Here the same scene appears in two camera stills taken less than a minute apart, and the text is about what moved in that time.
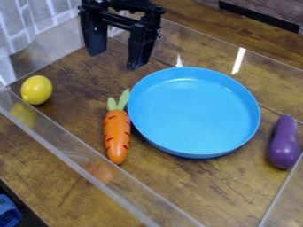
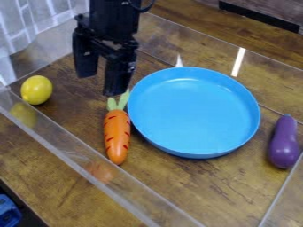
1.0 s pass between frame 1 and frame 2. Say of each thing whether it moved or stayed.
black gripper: moved
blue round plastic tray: stayed
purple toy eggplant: stayed
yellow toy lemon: stayed
